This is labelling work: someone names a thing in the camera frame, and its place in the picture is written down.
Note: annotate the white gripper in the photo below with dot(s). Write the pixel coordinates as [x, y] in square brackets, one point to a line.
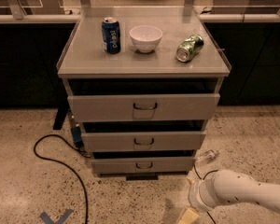
[196, 194]

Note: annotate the grey bottom drawer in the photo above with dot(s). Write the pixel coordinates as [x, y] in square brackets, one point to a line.
[142, 165]

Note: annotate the grey drawer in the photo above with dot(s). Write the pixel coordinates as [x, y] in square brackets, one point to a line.
[143, 107]
[142, 165]
[150, 141]

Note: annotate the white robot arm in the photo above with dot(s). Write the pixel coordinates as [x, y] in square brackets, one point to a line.
[226, 187]

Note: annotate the grey top drawer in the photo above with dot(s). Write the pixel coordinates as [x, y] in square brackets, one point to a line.
[143, 107]

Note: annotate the grey middle drawer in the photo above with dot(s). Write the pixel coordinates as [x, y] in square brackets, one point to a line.
[150, 141]

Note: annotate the grey drawer cabinet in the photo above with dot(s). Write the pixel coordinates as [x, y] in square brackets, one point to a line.
[87, 69]

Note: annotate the blue power adapter box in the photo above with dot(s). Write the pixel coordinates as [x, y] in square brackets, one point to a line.
[76, 135]

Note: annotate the crushed green soda can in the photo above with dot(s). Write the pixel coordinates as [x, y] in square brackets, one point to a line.
[189, 48]

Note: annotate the white bowl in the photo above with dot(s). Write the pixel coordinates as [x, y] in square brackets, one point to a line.
[145, 37]

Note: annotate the dark counter right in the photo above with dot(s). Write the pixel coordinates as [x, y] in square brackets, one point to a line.
[252, 48]

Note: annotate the dark counter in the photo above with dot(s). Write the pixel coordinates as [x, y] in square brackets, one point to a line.
[252, 48]
[29, 53]

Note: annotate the blue Pepsi can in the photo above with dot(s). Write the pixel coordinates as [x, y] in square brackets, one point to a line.
[111, 35]

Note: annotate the dark counter left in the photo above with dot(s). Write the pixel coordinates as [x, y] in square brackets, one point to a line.
[29, 53]

